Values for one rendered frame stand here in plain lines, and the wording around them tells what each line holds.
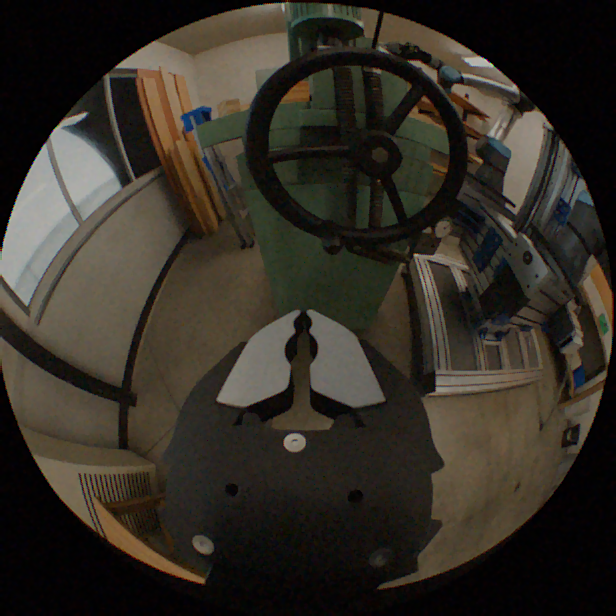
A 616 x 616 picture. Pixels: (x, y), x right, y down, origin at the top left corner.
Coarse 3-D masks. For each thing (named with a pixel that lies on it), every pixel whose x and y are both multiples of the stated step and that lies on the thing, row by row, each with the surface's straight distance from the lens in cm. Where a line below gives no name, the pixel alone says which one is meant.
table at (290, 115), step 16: (240, 112) 42; (288, 112) 40; (304, 112) 31; (320, 112) 31; (336, 112) 31; (208, 128) 44; (224, 128) 43; (240, 128) 42; (272, 128) 40; (288, 128) 40; (368, 128) 32; (400, 128) 34; (416, 128) 46; (432, 128) 49; (208, 144) 45; (432, 144) 49; (448, 144) 52
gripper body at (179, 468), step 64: (192, 448) 6; (256, 448) 5; (320, 448) 5; (384, 448) 6; (192, 512) 6; (256, 512) 5; (320, 512) 5; (384, 512) 5; (256, 576) 6; (320, 576) 5; (384, 576) 6
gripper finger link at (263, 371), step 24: (264, 336) 10; (288, 336) 9; (240, 360) 8; (264, 360) 8; (288, 360) 8; (240, 384) 7; (264, 384) 7; (288, 384) 7; (240, 408) 7; (264, 408) 7; (288, 408) 8
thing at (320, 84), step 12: (324, 72) 32; (360, 72) 34; (384, 72) 35; (312, 84) 32; (324, 84) 32; (360, 84) 33; (384, 84) 34; (396, 84) 35; (312, 96) 32; (324, 96) 31; (336, 96) 32; (360, 96) 32; (384, 96) 34; (396, 96) 34; (312, 108) 33; (324, 108) 31; (336, 108) 31; (360, 108) 32; (384, 108) 33
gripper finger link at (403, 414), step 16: (368, 352) 8; (384, 368) 8; (384, 384) 7; (400, 384) 8; (400, 400) 7; (416, 400) 7; (368, 416) 6; (384, 416) 6; (400, 416) 7; (416, 416) 7; (400, 432) 6; (416, 432) 7; (416, 448) 6; (432, 448) 7; (432, 464) 6; (352, 496) 6
